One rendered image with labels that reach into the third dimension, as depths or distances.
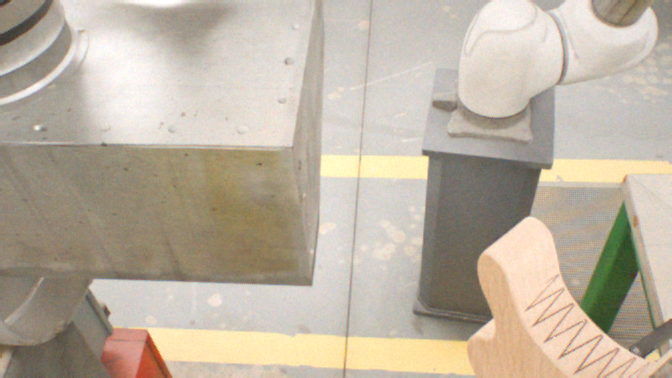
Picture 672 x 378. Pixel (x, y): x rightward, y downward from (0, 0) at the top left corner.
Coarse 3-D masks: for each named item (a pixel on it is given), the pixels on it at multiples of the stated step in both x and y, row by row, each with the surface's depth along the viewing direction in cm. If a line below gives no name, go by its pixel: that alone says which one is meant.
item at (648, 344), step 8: (656, 328) 64; (664, 328) 63; (648, 336) 63; (656, 336) 63; (664, 336) 63; (640, 344) 63; (648, 344) 63; (656, 344) 63; (632, 352) 63; (640, 352) 63; (648, 352) 65
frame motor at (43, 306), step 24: (0, 288) 63; (24, 288) 65; (48, 288) 69; (72, 288) 75; (0, 312) 63; (24, 312) 66; (48, 312) 70; (72, 312) 77; (0, 336) 66; (24, 336) 68; (48, 336) 72
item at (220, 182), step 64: (64, 0) 49; (128, 0) 48; (192, 0) 48; (256, 0) 47; (320, 0) 50; (128, 64) 44; (192, 64) 43; (256, 64) 43; (320, 64) 51; (0, 128) 41; (64, 128) 40; (128, 128) 40; (192, 128) 40; (256, 128) 39; (320, 128) 52; (0, 192) 43; (64, 192) 43; (128, 192) 42; (192, 192) 42; (256, 192) 41; (0, 256) 49; (64, 256) 49; (128, 256) 48; (192, 256) 47; (256, 256) 47
